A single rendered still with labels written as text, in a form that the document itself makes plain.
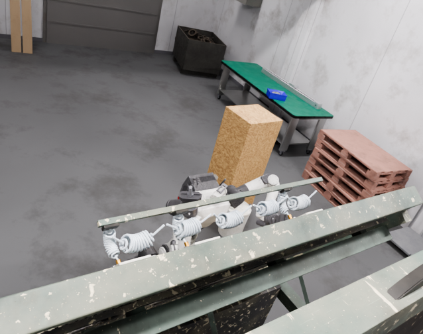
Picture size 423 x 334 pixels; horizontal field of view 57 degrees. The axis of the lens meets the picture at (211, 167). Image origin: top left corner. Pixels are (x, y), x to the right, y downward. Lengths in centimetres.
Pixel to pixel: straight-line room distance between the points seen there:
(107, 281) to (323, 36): 659
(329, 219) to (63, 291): 104
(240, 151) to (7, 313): 339
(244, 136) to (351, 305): 332
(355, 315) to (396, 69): 559
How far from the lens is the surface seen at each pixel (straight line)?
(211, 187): 258
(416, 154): 607
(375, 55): 655
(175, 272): 119
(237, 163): 424
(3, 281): 372
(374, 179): 531
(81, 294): 110
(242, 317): 284
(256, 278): 160
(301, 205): 177
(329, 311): 86
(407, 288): 101
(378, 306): 95
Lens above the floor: 277
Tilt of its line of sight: 30 degrees down
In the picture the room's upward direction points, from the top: 16 degrees clockwise
